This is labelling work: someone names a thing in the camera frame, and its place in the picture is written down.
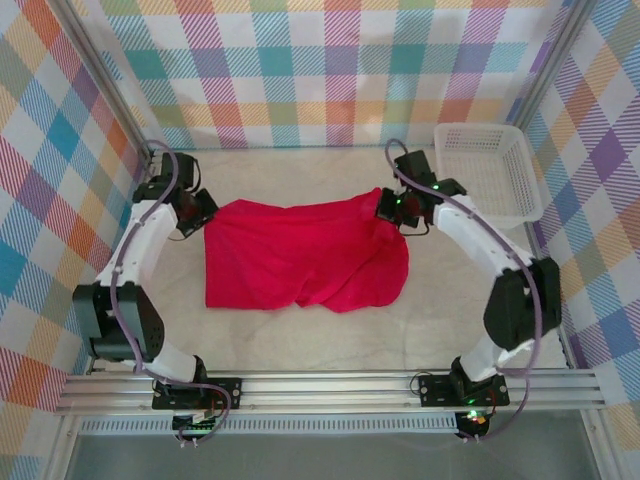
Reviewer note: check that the red t-shirt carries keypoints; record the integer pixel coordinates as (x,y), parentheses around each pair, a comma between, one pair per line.
(280,250)

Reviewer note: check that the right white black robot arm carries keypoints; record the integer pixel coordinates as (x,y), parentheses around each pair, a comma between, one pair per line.
(475,235)

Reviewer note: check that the white plastic basket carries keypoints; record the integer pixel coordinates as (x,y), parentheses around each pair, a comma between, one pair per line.
(480,170)

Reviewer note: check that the wide aluminium mounting beam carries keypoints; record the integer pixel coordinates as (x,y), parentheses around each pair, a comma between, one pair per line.
(325,392)

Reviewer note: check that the aluminium frame post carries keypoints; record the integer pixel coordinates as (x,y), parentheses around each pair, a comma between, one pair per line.
(104,75)
(550,62)

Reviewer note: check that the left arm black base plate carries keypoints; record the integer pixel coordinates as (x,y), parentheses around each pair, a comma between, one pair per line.
(220,385)

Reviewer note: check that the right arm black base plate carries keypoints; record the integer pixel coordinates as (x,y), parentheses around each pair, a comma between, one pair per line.
(435,390)

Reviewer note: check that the aluminium frame leg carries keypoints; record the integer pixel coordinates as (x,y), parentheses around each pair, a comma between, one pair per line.
(62,450)
(597,445)

